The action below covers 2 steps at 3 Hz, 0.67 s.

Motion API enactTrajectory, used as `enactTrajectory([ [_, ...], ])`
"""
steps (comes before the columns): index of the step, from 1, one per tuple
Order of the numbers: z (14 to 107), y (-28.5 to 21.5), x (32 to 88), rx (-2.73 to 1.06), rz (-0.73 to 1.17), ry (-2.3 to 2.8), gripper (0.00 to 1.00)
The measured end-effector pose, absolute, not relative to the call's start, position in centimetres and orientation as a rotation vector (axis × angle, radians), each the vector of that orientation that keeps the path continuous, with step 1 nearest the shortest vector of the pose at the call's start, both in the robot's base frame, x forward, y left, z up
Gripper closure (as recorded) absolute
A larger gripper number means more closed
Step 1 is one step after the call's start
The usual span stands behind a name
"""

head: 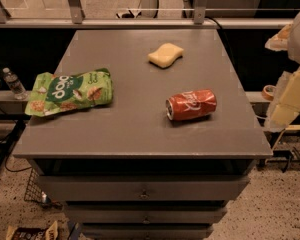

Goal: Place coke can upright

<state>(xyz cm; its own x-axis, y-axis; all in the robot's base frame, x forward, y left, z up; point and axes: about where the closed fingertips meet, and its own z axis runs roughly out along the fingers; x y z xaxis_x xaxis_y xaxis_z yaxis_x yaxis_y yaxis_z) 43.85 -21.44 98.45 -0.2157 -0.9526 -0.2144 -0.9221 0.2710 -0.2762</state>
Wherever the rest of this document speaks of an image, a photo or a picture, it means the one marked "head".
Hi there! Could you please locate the yellow sponge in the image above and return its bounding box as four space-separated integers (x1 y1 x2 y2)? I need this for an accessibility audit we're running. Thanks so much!
148 43 184 68

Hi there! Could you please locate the black cable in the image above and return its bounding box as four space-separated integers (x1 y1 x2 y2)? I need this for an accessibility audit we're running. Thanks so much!
205 16 238 68

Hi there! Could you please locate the bottom grey drawer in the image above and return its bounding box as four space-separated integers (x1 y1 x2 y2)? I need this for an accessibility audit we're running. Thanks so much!
82 224 213 240

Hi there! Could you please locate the middle grey drawer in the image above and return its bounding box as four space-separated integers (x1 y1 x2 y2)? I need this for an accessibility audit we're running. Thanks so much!
64 202 227 224

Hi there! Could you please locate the clear plastic water bottle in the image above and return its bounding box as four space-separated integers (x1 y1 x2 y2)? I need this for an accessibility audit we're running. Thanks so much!
3 68 27 100

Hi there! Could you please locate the red coke can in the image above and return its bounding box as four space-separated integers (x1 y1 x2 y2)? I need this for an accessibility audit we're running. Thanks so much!
166 89 217 121

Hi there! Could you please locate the grey drawer cabinet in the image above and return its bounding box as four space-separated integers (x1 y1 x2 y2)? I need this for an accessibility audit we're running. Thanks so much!
12 29 274 240

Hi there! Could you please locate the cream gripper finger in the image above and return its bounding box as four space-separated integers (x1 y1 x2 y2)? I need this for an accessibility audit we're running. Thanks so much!
264 67 300 132
265 24 292 51

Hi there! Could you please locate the wire basket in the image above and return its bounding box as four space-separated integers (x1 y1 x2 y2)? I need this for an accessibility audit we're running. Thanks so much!
24 169 51 205

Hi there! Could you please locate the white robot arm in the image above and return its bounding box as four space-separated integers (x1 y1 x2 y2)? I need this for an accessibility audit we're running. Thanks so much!
265 12 300 132

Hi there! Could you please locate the brown snack bag on floor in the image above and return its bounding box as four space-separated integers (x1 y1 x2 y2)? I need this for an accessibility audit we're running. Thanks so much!
6 221 58 240

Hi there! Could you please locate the metal railing frame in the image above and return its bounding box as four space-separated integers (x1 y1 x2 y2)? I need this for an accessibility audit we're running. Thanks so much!
0 0 300 29

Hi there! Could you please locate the roll of tape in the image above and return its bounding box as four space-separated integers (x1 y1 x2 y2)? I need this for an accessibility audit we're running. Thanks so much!
261 85 276 101

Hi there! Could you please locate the green snack bag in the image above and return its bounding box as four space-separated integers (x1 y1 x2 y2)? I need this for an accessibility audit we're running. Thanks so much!
25 68 113 117

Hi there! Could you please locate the grey drawer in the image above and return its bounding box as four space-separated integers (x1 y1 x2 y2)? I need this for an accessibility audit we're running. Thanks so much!
38 175 249 201
82 224 213 240
64 202 227 224

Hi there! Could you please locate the top grey drawer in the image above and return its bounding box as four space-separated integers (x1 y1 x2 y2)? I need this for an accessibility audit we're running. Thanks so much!
38 175 249 201

